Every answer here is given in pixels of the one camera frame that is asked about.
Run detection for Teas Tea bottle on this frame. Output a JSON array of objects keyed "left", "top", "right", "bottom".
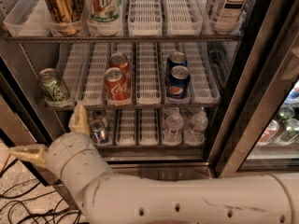
[{"left": 206, "top": 0, "right": 247, "bottom": 35}]

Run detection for rear silver blue can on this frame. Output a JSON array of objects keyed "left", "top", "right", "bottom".
[{"left": 93, "top": 109, "right": 108, "bottom": 128}]

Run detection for front silver blue can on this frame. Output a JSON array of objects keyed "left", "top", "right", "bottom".
[{"left": 90, "top": 119, "right": 108, "bottom": 144}]

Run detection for rear red Coca-Cola can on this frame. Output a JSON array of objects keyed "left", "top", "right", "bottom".
[{"left": 108, "top": 52, "right": 131, "bottom": 85}]

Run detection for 7UP bottle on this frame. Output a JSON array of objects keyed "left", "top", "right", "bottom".
[{"left": 88, "top": 0, "right": 120, "bottom": 23}]

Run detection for silver blue can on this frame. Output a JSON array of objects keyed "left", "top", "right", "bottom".
[
  {"left": 93, "top": 109, "right": 108, "bottom": 128},
  {"left": 90, "top": 119, "right": 108, "bottom": 144}
]

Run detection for green soda can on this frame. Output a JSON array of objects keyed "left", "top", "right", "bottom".
[{"left": 38, "top": 68, "right": 70, "bottom": 102}]

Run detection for clear water bottle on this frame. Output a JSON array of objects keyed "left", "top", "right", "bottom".
[
  {"left": 184, "top": 110, "right": 208, "bottom": 146},
  {"left": 164, "top": 112, "right": 183, "bottom": 146}
]

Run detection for red coca-cola can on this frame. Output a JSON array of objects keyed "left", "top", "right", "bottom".
[
  {"left": 108, "top": 52, "right": 131, "bottom": 85},
  {"left": 104, "top": 67, "right": 130, "bottom": 101}
]

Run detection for front blue Pepsi can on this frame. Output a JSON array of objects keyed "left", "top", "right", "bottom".
[{"left": 167, "top": 65, "right": 191, "bottom": 99}]

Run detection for steel fridge base grille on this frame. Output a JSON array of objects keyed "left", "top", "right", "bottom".
[{"left": 110, "top": 162, "right": 216, "bottom": 181}]

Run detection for red can behind glass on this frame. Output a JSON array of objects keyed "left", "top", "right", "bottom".
[{"left": 257, "top": 119, "right": 279, "bottom": 146}]

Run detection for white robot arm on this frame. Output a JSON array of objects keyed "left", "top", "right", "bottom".
[{"left": 10, "top": 105, "right": 299, "bottom": 224}]

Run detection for green bottle behind glass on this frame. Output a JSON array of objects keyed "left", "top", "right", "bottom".
[{"left": 276, "top": 106, "right": 299, "bottom": 146}]

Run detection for top wire fridge shelf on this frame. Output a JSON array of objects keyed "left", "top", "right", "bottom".
[{"left": 4, "top": 35, "right": 243, "bottom": 43}]

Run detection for rear blue Pepsi can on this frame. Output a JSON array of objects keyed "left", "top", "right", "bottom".
[{"left": 165, "top": 51, "right": 187, "bottom": 77}]

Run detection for orange floor cable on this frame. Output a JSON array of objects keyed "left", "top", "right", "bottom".
[{"left": 0, "top": 152, "right": 12, "bottom": 175}]

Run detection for front red Coca-Cola can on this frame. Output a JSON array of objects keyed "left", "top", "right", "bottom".
[{"left": 104, "top": 67, "right": 130, "bottom": 101}]

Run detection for black floor cables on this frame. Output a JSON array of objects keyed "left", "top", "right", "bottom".
[{"left": 0, "top": 158, "right": 88, "bottom": 224}]

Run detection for tall gold can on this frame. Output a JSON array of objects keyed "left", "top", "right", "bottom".
[{"left": 45, "top": 0, "right": 85, "bottom": 35}]

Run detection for left clear water bottle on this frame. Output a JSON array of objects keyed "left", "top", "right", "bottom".
[{"left": 164, "top": 112, "right": 183, "bottom": 146}]

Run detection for right clear water bottle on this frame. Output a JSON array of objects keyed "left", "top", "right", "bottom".
[{"left": 184, "top": 110, "right": 208, "bottom": 146}]

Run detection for middle wire fridge shelf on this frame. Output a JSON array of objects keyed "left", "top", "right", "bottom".
[{"left": 42, "top": 104, "right": 218, "bottom": 111}]

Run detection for open steel fridge door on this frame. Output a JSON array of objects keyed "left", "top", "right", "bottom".
[{"left": 0, "top": 37, "right": 78, "bottom": 211}]

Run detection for blue pepsi can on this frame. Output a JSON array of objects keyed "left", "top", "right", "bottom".
[
  {"left": 165, "top": 51, "right": 187, "bottom": 77},
  {"left": 167, "top": 65, "right": 191, "bottom": 99}
]

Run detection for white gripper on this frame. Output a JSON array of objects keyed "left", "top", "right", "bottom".
[{"left": 8, "top": 104, "right": 112, "bottom": 193}]

